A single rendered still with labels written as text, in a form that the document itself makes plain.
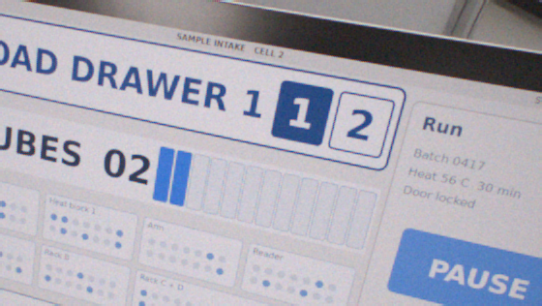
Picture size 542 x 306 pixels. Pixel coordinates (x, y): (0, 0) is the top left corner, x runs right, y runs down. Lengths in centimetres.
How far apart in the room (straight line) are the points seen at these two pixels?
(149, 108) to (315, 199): 12
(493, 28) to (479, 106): 221
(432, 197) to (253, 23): 15
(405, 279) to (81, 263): 22
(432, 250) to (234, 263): 12
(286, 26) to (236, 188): 10
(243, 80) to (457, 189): 14
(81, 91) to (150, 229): 10
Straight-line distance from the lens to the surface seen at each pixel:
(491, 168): 35
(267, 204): 34
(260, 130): 34
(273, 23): 33
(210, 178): 35
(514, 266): 37
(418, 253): 35
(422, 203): 34
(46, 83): 38
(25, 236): 41
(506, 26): 258
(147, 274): 38
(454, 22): 110
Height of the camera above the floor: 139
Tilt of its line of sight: 55 degrees down
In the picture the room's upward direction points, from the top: 1 degrees counter-clockwise
